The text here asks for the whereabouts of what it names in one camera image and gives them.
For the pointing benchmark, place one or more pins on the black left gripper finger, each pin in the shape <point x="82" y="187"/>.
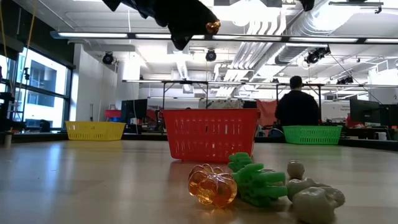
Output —
<point x="199" y="17"/>
<point x="194" y="28"/>

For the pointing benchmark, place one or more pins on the orange translucent pumpkin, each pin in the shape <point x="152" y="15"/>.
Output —
<point x="211" y="186"/>
<point x="213" y="26"/>

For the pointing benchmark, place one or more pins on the red plastic basket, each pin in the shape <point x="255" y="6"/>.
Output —
<point x="211" y="133"/>

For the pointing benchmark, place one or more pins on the green monster figure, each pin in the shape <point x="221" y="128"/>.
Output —
<point x="258" y="186"/>
<point x="239" y="161"/>

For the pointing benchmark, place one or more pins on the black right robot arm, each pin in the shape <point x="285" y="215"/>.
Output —
<point x="307" y="4"/>

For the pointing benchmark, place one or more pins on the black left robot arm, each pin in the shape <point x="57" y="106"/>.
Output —
<point x="130" y="3"/>

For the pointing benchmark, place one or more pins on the black round ceiling speaker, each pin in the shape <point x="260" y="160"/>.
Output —
<point x="108" y="58"/>
<point x="211" y="55"/>

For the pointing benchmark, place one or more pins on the long LED light bar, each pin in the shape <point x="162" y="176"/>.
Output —
<point x="93" y="35"/>

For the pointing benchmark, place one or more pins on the patterned box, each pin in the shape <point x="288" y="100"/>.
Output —
<point x="220" y="104"/>

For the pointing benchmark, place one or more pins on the black cabinet panel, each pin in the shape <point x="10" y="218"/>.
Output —
<point x="250" y="104"/>

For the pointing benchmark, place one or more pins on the black computer monitor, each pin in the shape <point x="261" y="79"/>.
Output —
<point x="363" y="110"/>
<point x="390" y="115"/>
<point x="133" y="109"/>

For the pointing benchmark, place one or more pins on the orange fabric partition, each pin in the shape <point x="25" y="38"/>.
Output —
<point x="265" y="115"/>

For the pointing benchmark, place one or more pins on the red storage bin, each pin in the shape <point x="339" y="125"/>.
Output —
<point x="112" y="114"/>

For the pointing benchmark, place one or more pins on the person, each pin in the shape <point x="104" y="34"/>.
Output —
<point x="297" y="109"/>

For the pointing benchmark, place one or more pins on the blue round bag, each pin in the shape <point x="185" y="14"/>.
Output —
<point x="276" y="133"/>

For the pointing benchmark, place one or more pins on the large window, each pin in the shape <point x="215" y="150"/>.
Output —
<point x="46" y="74"/>

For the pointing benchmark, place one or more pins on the yellow plastic basket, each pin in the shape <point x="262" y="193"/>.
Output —
<point x="94" y="130"/>

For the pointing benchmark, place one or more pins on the black tripod stand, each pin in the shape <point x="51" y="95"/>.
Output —
<point x="26" y="74"/>

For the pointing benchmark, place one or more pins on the green plastic basket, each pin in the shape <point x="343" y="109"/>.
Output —
<point x="312" y="134"/>

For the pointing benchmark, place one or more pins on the black equipment rack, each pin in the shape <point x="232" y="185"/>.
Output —
<point x="6" y="109"/>

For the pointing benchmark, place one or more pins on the white cup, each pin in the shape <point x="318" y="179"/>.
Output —
<point x="7" y="140"/>

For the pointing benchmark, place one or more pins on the white mug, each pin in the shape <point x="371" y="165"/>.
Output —
<point x="381" y="136"/>

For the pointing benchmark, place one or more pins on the black overhead mount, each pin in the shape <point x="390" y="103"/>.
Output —
<point x="248" y="2"/>

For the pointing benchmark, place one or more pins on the black metal station frame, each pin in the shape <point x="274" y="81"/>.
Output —
<point x="186" y="82"/>

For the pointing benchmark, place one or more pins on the silver ventilation duct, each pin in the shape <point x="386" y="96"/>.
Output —
<point x="308" y="21"/>

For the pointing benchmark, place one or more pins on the black ceiling-mounted camera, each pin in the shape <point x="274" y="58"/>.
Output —
<point x="315" y="56"/>

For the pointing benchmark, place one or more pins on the black aluminium table frame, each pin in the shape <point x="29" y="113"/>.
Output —
<point x="37" y="137"/>

